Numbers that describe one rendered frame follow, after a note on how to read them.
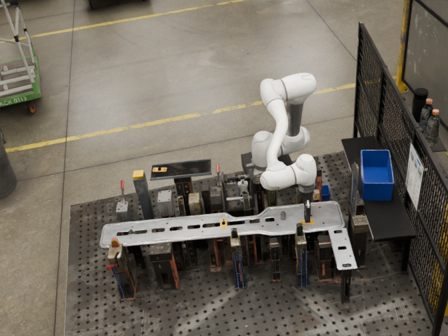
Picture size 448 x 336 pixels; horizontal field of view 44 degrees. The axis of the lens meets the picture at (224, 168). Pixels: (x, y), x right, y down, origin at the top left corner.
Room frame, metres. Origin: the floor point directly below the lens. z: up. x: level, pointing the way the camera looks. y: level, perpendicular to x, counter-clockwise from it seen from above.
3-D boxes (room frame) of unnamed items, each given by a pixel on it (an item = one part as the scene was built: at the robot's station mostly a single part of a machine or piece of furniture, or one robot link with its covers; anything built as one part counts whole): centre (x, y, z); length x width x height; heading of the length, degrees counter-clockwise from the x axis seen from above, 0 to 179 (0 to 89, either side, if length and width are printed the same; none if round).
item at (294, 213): (2.28, 0.06, 1.00); 1.38 x 0.22 x 0.02; 87
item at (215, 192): (2.48, 0.07, 0.89); 0.13 x 0.11 x 0.38; 177
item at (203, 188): (2.50, 0.13, 0.90); 0.05 x 0.05 x 0.40; 87
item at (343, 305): (1.87, -0.56, 0.84); 0.11 x 0.06 x 0.29; 177
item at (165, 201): (2.47, 0.36, 0.90); 0.13 x 0.10 x 0.41; 177
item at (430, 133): (2.23, -1.07, 1.53); 0.06 x 0.06 x 0.20
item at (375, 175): (2.42, -0.86, 1.10); 0.30 x 0.17 x 0.13; 167
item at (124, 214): (2.48, 0.62, 0.88); 0.11 x 0.10 x 0.36; 177
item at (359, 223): (2.12, -0.69, 0.88); 0.08 x 0.08 x 0.36; 87
